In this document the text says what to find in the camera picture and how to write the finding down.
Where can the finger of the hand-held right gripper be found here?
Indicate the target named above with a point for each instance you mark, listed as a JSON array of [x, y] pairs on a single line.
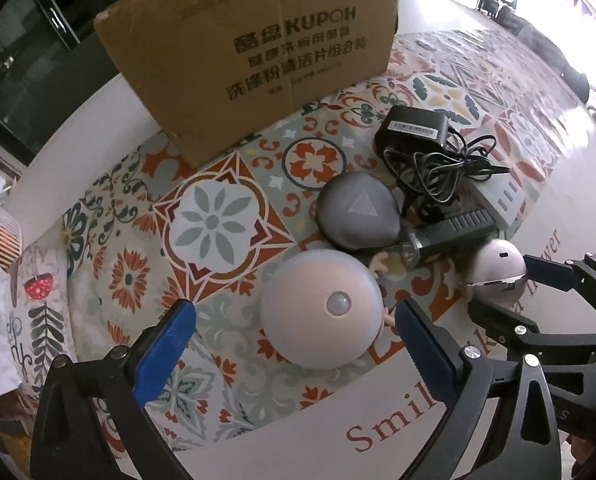
[[498, 317], [548, 272]]

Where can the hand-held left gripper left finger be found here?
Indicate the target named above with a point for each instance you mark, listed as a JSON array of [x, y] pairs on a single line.
[[164, 345]]

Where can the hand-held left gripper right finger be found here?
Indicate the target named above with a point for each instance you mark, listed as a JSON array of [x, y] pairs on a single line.
[[422, 335]]

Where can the white egg-shaped device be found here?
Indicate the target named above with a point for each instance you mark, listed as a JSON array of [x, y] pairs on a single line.
[[498, 265]]

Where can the small beige figurine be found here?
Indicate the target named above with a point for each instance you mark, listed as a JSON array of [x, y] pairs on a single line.
[[380, 261]]

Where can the white power strip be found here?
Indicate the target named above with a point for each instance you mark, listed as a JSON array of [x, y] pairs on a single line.
[[503, 200]]

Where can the black flashlight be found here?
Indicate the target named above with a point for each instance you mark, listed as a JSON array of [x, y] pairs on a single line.
[[443, 235]]

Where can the white round sensor light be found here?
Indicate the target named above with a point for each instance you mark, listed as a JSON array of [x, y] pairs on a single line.
[[303, 305]]

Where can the dark grey round case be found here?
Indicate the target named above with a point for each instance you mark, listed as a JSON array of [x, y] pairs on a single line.
[[358, 210]]

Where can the brown cardboard box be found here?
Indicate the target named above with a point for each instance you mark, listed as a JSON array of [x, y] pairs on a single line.
[[258, 35]]

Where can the floral mushroom printed cloth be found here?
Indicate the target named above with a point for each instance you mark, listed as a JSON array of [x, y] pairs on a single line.
[[43, 310]]

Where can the patterned tile-print table mat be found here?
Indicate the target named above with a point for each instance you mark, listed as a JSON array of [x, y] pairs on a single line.
[[208, 220]]

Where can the white ribbed fruit bowl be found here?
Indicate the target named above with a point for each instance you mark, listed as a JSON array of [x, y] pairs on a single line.
[[3, 235]]

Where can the black glass sliding door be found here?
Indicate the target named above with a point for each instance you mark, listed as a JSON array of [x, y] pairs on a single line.
[[28, 60]]

